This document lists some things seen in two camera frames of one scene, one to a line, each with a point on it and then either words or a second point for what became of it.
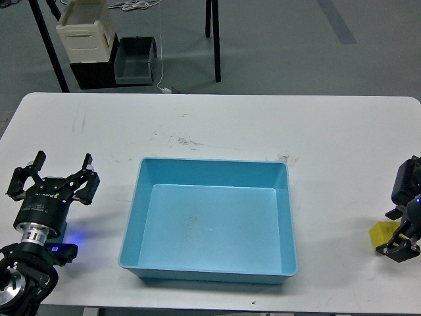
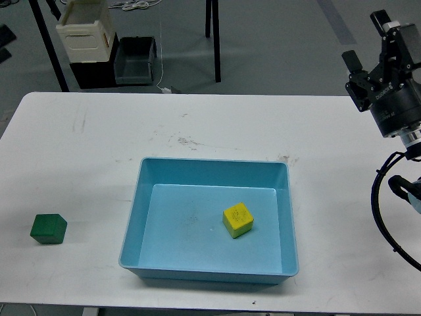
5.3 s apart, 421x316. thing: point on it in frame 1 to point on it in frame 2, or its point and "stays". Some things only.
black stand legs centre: [216, 35] stays
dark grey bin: [133, 58] stays
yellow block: [382, 232] to [237, 220]
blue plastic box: [212, 220] stays
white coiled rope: [134, 4] stays
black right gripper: [402, 250] to [398, 110]
